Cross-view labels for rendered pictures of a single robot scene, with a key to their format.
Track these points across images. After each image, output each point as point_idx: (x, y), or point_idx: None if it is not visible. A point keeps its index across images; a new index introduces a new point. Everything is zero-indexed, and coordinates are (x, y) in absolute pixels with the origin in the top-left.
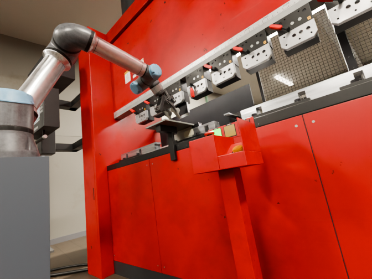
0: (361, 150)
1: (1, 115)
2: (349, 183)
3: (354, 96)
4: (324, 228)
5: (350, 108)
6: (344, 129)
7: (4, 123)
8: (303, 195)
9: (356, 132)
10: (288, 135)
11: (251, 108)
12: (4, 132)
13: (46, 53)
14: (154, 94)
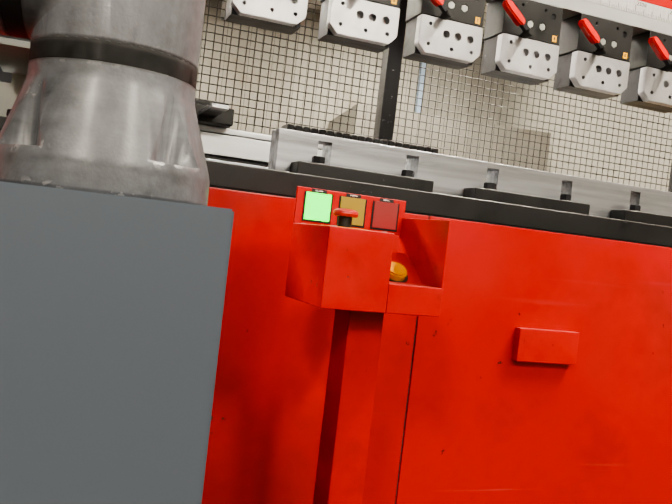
0: (478, 307)
1: (198, 27)
2: (448, 356)
3: (501, 220)
4: (390, 428)
5: (490, 237)
6: (472, 268)
7: (197, 60)
8: (379, 366)
9: (483, 278)
10: (395, 247)
11: (309, 136)
12: (193, 96)
13: None
14: None
